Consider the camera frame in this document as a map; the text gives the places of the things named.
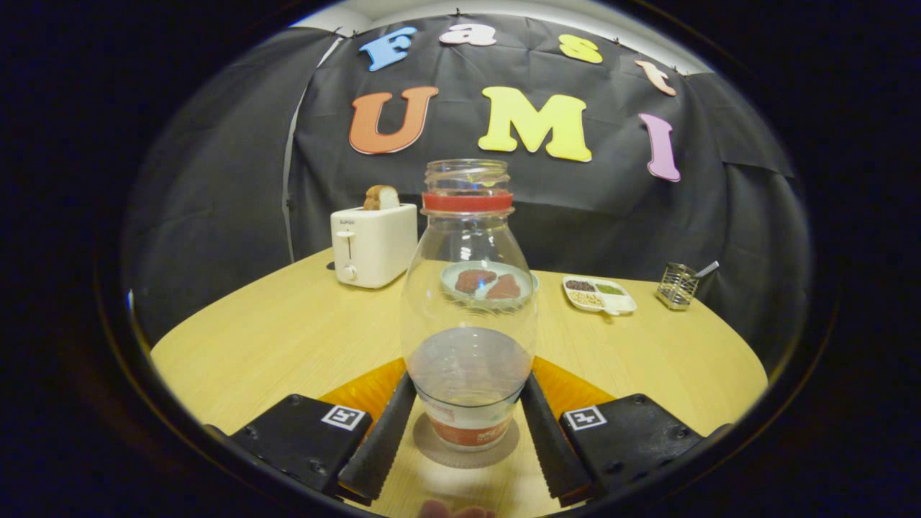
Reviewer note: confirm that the white divided seasoning dish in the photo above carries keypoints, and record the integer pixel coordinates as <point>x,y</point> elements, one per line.
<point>601,296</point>

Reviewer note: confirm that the wooden table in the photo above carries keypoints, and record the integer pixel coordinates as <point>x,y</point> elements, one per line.
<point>288,338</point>

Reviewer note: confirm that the round brown coaster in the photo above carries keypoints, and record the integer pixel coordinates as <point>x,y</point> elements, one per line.
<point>432,450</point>

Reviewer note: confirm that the bread slice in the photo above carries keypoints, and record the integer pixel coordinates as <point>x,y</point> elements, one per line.
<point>381,198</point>

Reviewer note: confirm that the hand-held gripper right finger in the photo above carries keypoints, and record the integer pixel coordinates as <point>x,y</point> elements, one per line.
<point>554,446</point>

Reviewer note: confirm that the pale green plate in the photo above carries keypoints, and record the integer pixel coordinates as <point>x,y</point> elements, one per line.
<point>450,277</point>

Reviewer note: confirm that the white toaster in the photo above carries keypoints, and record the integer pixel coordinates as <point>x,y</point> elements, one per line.
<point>378,248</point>

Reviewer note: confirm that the clear plastic juice bottle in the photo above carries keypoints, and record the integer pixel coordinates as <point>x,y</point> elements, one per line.
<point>468,374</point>

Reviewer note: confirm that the brown meat slice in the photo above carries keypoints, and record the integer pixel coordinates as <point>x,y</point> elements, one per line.
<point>505,289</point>
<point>473,280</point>

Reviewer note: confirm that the metal spoon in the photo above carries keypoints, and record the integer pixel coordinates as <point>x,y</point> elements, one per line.
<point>709,268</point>

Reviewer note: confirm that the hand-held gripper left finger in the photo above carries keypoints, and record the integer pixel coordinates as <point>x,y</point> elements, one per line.
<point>381,446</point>

